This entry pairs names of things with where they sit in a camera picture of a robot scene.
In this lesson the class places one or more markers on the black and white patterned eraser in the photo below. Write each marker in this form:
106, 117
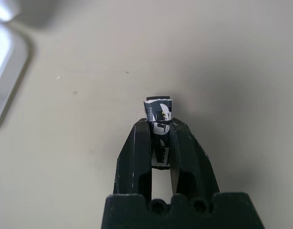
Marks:
158, 112

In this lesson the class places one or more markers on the white plastic pencil case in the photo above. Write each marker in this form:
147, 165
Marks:
3, 59

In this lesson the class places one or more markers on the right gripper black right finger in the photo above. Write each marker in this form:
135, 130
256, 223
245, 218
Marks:
191, 162

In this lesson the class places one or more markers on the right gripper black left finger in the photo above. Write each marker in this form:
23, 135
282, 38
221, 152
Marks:
134, 162

